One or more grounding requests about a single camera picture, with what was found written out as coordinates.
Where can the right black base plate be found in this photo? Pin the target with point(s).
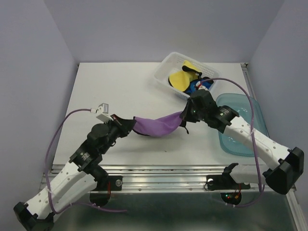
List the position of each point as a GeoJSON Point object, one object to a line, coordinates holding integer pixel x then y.
{"type": "Point", "coordinates": [220, 182]}

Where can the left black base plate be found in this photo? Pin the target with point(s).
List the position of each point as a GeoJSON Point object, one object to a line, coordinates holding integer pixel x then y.
{"type": "Point", "coordinates": [113, 184]}

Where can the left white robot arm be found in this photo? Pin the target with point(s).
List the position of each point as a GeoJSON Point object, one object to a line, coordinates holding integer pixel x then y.
{"type": "Point", "coordinates": [81, 174]}

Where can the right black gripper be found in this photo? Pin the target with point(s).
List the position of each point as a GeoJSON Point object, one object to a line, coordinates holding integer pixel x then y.
{"type": "Point", "coordinates": [185, 114]}

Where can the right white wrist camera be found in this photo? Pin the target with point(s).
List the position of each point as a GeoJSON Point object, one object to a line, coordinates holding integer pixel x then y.
{"type": "Point", "coordinates": [200, 86]}

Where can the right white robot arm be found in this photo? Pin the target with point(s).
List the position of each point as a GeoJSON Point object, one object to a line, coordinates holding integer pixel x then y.
{"type": "Point", "coordinates": [282, 166]}

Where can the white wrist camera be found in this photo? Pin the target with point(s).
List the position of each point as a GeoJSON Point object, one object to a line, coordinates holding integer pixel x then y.
{"type": "Point", "coordinates": [102, 113]}
{"type": "Point", "coordinates": [200, 86]}

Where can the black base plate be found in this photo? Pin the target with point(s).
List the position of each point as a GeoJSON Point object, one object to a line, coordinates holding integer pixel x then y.
{"type": "Point", "coordinates": [220, 182]}
{"type": "Point", "coordinates": [113, 184]}

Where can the aluminium rail frame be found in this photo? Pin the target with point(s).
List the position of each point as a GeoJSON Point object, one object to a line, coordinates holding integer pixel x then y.
{"type": "Point", "coordinates": [173, 164]}

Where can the blue translucent plastic tray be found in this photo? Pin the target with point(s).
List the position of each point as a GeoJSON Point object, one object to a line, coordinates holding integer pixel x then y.
{"type": "Point", "coordinates": [237, 139]}

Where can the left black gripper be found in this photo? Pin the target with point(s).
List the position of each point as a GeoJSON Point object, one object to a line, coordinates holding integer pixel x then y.
{"type": "Point", "coordinates": [125, 125]}

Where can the white plastic basket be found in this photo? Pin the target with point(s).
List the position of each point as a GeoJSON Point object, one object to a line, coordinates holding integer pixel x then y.
{"type": "Point", "coordinates": [173, 63]}

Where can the blue towel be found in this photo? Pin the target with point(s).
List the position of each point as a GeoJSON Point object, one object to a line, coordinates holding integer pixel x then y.
{"type": "Point", "coordinates": [205, 81]}

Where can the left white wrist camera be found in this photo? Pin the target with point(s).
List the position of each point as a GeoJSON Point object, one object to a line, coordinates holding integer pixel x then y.
{"type": "Point", "coordinates": [102, 113]}

